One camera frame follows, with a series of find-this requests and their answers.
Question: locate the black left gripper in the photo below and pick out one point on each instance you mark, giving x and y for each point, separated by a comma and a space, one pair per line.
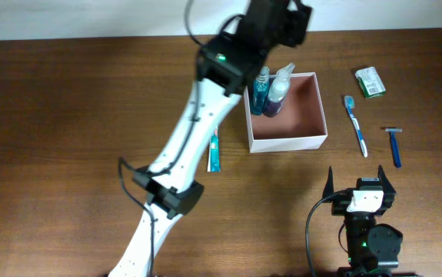
300, 21

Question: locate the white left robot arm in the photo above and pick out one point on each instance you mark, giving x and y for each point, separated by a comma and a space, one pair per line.
224, 66

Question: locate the teal mouthwash bottle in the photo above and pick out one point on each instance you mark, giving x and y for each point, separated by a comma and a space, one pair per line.
260, 90

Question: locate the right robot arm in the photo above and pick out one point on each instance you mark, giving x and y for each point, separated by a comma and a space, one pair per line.
372, 248

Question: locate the pink cardboard box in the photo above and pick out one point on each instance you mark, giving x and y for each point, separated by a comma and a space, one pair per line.
300, 125

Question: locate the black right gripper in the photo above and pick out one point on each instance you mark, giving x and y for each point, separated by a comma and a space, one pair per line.
388, 196

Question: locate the green white soap box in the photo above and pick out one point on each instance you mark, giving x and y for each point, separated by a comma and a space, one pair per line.
370, 82

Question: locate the blue disposable razor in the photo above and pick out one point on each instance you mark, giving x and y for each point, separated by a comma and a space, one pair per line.
394, 145

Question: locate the purple spray bottle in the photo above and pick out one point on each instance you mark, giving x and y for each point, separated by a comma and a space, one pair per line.
278, 91

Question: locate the teal white toothpaste tube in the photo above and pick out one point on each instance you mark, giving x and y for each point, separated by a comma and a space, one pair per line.
214, 164

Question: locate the blue white toothbrush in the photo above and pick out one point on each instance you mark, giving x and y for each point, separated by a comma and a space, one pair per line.
349, 105

